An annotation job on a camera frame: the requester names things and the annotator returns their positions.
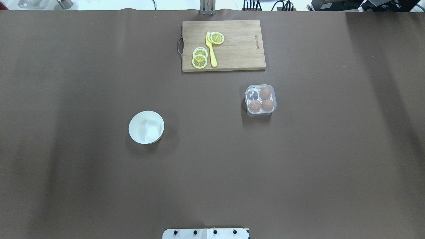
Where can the clear plastic egg box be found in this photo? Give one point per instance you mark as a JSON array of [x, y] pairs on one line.
[[252, 93]]

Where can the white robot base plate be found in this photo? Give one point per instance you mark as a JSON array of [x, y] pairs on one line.
[[206, 233]]

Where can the brown egg in box near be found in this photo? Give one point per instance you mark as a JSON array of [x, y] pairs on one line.
[[267, 105]]

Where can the lemon slice upper pair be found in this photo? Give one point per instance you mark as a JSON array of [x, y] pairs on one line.
[[200, 51]]

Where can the yellow plastic knife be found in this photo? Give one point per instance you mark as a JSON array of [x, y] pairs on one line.
[[211, 52]]

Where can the wooden cutting board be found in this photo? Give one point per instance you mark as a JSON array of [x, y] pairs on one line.
[[241, 50]]

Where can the brown egg in box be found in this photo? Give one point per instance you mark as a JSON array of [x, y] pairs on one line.
[[265, 93], [267, 105]]

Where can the brown egg from bowl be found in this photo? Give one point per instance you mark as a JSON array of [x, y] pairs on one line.
[[255, 106]]

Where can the white ceramic bowl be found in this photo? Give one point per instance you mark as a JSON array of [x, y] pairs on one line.
[[146, 127]]

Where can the lemon slice single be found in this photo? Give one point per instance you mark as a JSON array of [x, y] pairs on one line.
[[216, 38]]

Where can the brown egg in box far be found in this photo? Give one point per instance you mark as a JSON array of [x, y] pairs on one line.
[[265, 93]]

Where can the aluminium frame post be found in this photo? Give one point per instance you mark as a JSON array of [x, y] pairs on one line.
[[207, 7]]

